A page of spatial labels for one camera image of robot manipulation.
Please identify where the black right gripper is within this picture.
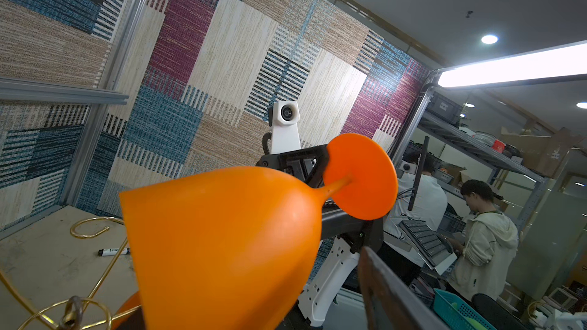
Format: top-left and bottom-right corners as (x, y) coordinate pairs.
(256, 145), (330, 188)

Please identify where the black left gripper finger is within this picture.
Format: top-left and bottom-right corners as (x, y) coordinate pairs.
(358, 247), (448, 330)

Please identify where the small orange wine glass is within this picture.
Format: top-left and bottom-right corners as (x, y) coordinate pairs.
(119, 134), (398, 329)

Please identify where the large orange wine glass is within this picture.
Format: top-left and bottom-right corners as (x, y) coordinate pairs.
(112, 292), (141, 329)

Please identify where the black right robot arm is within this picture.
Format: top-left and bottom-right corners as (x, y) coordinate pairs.
(256, 133), (383, 329)

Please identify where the teal plastic basket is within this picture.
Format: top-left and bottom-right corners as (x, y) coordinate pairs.
(433, 289), (495, 330)

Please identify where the black keyboard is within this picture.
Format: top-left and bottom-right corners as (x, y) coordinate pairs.
(398, 219), (456, 273)

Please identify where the person in white shirt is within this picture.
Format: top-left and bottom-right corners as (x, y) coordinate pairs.
(382, 150), (449, 267)

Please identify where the person in white hoodie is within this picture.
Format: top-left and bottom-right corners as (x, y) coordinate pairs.
(446, 180), (519, 304)

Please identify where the black monitor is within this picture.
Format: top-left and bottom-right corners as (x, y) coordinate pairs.
(408, 136), (430, 212)

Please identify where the metal storage shelf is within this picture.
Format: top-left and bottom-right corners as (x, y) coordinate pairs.
(388, 70), (549, 232)

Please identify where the black white marker pen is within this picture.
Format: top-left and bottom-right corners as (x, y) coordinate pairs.
(97, 247), (130, 257)

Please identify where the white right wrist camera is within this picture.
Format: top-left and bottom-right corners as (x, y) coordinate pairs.
(261, 101), (301, 155)

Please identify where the gold wire wine glass rack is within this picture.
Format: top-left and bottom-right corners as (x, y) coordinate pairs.
(1, 215), (138, 329)

